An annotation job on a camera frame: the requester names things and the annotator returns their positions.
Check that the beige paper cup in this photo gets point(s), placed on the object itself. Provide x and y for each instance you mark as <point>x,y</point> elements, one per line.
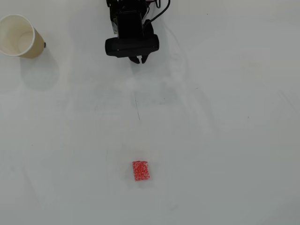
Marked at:
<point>14,35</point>

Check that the black bar-shaped wrist webcam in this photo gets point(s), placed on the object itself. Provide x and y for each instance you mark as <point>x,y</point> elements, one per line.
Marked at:
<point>131,47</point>

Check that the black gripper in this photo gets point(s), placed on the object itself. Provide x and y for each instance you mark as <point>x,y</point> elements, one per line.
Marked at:
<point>138,59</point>

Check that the red speckled foam cube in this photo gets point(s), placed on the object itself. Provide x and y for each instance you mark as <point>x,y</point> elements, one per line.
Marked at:
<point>141,171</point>

